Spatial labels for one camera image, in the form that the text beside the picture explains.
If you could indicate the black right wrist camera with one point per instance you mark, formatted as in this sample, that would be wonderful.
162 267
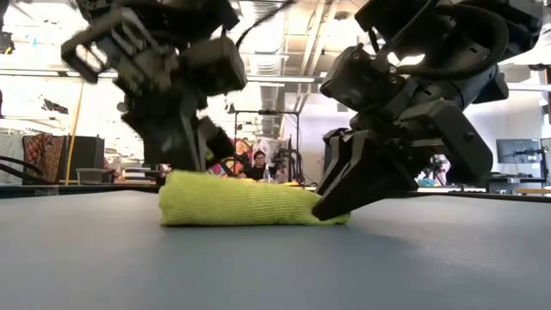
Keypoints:
361 77

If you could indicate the grey hanging cloth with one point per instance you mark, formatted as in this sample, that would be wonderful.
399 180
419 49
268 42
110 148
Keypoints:
10 157

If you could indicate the red patterned cloth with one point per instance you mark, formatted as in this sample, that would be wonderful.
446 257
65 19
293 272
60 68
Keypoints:
43 157

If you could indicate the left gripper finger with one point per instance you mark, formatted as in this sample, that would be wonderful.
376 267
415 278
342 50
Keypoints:
217 142
172 129

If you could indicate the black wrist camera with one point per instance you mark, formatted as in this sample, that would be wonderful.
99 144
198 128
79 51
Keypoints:
215 64
361 77

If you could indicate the small black monitor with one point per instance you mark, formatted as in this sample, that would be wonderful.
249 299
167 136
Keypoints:
516 150

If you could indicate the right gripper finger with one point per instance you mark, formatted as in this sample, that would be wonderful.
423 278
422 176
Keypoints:
366 181
338 150

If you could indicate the black cabinet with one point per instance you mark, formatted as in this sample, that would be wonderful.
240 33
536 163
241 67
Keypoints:
88 153

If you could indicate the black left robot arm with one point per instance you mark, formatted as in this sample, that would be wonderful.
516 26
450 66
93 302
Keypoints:
172 8

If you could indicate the seated person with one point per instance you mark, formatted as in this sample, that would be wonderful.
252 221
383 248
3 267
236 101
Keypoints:
259 168

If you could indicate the colourful patchwork quilt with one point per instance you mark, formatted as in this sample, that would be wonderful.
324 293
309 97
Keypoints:
242 150

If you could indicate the black table frame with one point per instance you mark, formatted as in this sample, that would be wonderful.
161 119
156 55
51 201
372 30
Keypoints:
86 190

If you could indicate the lime green towel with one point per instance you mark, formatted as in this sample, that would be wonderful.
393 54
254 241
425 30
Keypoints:
237 202

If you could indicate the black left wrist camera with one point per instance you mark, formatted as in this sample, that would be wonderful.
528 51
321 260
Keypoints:
215 64

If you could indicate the grey plastic bin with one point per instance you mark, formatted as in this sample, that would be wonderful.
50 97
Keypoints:
90 176

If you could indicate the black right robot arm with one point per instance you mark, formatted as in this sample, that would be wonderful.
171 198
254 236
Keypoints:
473 26

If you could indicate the black background desk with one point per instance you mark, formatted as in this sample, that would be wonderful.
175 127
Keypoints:
512 180

